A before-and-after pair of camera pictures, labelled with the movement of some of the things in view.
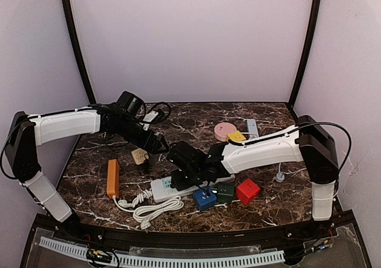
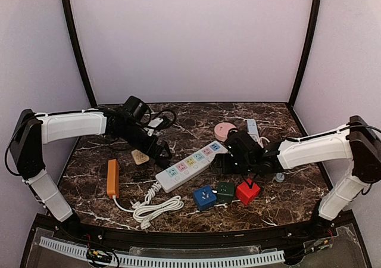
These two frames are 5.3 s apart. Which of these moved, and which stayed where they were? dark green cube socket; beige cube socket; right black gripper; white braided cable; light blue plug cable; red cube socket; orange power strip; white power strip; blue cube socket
Moved: white power strip; white braided cable; right black gripper
Stayed: red cube socket; blue cube socket; beige cube socket; dark green cube socket; light blue plug cable; orange power strip
